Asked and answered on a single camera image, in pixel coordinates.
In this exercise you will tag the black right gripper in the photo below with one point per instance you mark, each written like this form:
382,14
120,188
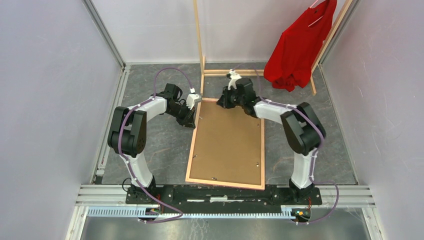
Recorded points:
223,100

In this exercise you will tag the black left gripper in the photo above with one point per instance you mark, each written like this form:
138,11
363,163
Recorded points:
188,121

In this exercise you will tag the pink wooden picture frame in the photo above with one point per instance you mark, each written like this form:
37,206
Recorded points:
190,159

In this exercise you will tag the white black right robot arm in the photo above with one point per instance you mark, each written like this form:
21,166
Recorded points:
303,130

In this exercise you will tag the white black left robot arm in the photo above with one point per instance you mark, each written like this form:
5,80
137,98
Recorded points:
127,134

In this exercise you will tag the red t-shirt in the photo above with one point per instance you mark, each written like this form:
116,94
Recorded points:
290,64

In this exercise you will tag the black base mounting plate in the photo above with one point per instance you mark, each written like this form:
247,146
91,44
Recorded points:
210,199

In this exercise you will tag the pink clothes hanger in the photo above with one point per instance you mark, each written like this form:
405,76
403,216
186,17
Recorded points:
317,10

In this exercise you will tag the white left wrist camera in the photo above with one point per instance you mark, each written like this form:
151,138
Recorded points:
192,98

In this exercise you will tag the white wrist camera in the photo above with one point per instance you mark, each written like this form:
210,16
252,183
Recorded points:
192,98
233,77

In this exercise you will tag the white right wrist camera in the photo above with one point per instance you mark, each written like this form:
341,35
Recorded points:
233,77

